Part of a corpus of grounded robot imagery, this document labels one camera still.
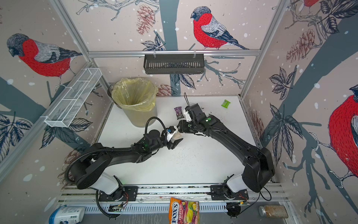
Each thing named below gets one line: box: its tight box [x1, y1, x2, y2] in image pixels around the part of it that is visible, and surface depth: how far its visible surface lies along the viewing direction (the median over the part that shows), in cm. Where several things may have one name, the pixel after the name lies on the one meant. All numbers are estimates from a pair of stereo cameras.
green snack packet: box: [220, 99, 231, 109], surface depth 117 cm
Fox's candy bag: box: [168, 197, 200, 224], surface depth 67 cm
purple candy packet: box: [173, 106, 185, 120], surface depth 112 cm
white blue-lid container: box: [49, 204, 86, 224], surface depth 64 cm
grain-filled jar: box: [258, 205, 289, 219], surface depth 66 cm
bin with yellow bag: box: [111, 77, 159, 128], surface depth 94 cm
